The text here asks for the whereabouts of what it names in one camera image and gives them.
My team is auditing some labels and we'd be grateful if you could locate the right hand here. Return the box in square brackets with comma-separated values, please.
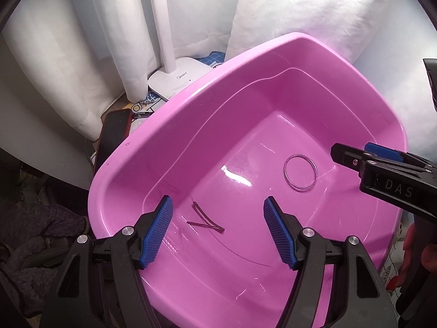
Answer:
[386, 223, 437, 292]

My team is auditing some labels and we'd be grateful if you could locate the brown hair pin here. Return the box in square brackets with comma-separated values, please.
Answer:
[186, 201, 225, 233]

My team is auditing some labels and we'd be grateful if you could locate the pink plastic basin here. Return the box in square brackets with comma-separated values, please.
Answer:
[88, 33, 408, 327]

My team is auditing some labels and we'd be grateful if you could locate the dark red phone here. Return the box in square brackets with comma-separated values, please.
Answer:
[94, 109, 132, 173]

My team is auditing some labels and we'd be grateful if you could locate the purple fuzzy garment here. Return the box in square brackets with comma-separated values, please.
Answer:
[1, 204, 90, 318]

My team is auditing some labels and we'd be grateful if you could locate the white desk lamp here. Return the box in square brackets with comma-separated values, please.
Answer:
[148, 0, 212, 101]

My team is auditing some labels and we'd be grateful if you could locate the white curtain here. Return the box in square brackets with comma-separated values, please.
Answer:
[1, 0, 436, 153]

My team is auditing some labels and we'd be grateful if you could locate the thin clear ring bangle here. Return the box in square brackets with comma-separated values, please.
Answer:
[283, 154, 318, 192]

